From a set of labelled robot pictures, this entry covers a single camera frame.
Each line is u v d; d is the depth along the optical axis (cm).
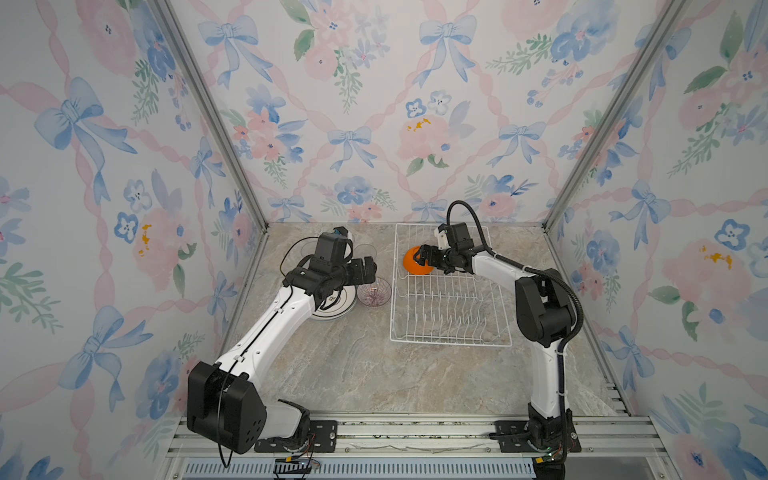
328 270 60
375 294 98
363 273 72
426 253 93
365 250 113
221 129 90
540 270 58
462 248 82
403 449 73
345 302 95
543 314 57
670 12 69
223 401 39
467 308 95
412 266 101
